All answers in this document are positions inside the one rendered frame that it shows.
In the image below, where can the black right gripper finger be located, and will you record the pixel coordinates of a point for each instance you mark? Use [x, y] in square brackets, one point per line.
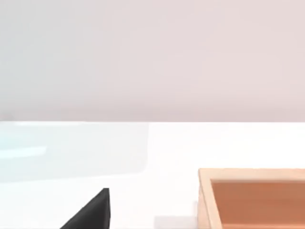
[96, 212]

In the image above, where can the shallow salmon-coloured box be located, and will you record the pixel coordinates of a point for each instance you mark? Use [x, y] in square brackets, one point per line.
[257, 202]

